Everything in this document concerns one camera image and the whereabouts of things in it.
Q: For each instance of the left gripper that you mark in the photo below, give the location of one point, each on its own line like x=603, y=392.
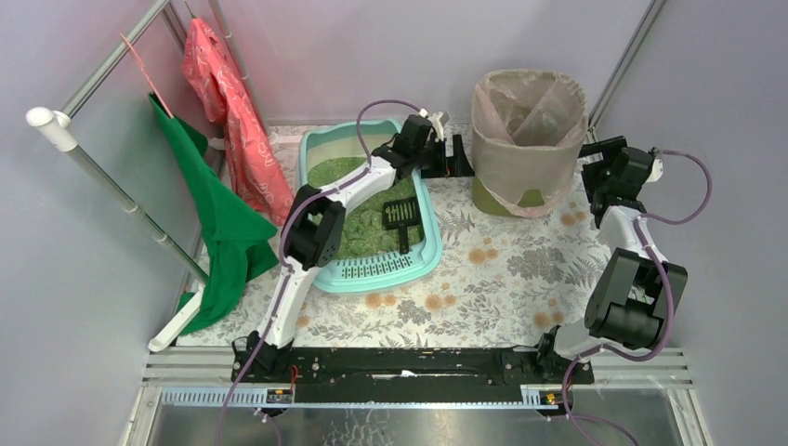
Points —
x=447, y=156

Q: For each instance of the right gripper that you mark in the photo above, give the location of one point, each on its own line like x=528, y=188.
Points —
x=593, y=178

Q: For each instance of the black litter scoop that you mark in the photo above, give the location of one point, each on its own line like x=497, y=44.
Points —
x=400, y=215

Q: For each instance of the bin with plastic liner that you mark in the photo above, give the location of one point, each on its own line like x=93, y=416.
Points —
x=528, y=127

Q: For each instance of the teal litter box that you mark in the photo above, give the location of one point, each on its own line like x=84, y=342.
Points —
x=386, y=267

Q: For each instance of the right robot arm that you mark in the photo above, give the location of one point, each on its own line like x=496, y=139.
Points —
x=633, y=303

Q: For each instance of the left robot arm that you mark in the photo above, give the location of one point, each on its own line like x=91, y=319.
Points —
x=311, y=235

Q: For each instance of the green cat litter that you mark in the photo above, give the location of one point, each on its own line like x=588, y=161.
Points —
x=363, y=233

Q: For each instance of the floral mat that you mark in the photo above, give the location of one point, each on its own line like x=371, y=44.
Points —
x=501, y=281

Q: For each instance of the pink patterned cloth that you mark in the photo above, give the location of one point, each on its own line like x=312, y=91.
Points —
x=255, y=174

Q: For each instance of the green cloth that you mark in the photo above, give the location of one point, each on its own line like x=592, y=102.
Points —
x=235, y=236

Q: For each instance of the pink hanger rod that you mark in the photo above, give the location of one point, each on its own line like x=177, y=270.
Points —
x=142, y=68

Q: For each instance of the white capped metal pole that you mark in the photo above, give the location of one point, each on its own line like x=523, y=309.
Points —
x=53, y=126

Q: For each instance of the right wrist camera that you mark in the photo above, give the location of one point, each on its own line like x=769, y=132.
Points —
x=656, y=166

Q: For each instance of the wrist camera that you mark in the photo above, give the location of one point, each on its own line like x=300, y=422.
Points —
x=656, y=166
x=439, y=120

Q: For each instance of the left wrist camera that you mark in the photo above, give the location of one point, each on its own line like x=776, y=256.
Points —
x=439, y=120

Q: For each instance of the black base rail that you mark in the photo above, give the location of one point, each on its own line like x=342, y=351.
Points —
x=404, y=375

